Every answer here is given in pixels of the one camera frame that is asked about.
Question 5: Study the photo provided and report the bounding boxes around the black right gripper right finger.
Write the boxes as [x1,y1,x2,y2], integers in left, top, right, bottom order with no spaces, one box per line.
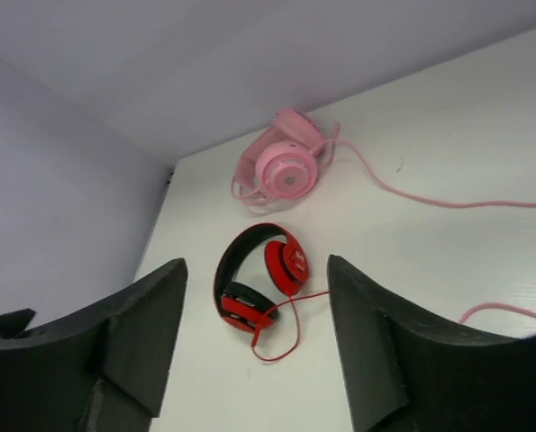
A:
[327,255,536,431]

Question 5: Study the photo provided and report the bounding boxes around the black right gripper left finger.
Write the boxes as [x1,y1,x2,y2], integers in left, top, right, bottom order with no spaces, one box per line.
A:
[0,258,187,431]

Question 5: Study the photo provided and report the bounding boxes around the red black headphones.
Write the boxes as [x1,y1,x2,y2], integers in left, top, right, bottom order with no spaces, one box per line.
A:
[213,222,329,364]

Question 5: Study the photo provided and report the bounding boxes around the pink headphones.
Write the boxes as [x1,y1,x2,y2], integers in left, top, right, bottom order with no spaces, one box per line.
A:
[230,106,536,328]

